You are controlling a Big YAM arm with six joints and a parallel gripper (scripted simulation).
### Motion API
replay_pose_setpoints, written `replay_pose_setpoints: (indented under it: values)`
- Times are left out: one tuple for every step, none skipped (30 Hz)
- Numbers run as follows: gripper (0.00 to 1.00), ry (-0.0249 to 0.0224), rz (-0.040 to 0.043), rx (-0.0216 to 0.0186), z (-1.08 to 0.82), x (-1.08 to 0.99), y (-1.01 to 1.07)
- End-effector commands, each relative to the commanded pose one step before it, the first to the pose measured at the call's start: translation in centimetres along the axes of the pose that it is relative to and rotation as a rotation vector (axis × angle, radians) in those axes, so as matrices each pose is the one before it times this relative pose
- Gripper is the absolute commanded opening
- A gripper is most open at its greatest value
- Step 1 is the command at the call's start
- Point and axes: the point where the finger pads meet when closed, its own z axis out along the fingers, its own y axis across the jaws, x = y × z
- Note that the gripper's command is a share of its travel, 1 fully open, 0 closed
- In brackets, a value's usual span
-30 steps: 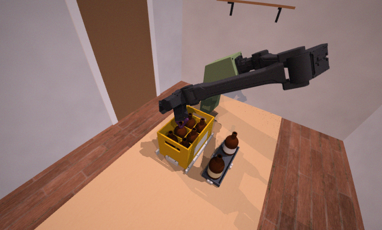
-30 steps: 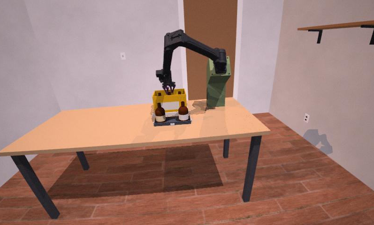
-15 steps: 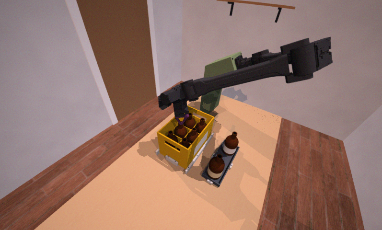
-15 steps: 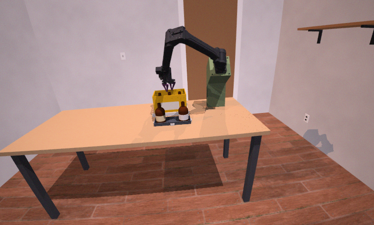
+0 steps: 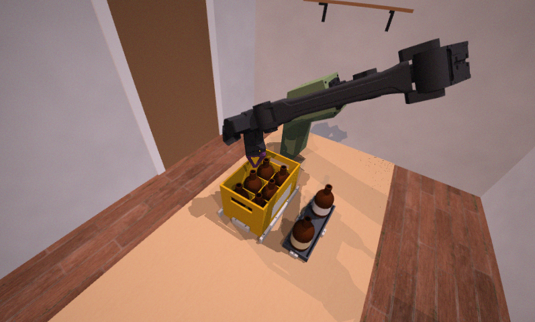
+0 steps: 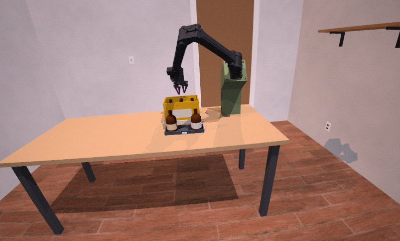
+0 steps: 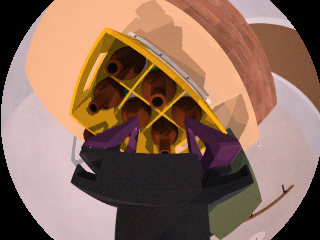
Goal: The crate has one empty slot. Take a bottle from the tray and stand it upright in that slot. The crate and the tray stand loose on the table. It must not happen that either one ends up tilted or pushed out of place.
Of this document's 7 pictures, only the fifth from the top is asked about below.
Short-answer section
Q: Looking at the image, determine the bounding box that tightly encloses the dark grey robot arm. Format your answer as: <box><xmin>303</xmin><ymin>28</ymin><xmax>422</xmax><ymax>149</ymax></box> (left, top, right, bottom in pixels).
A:
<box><xmin>222</xmin><ymin>38</ymin><xmax>471</xmax><ymax>146</ymax></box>

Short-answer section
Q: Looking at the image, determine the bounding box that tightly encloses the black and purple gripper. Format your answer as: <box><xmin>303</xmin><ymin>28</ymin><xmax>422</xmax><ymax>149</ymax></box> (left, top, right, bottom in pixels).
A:
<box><xmin>245</xmin><ymin>129</ymin><xmax>266</xmax><ymax>168</ymax></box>

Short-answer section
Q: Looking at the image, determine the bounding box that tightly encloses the yellow bottle crate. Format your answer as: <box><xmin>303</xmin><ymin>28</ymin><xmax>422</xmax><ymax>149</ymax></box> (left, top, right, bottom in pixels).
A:
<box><xmin>220</xmin><ymin>149</ymin><xmax>301</xmax><ymax>237</ymax></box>

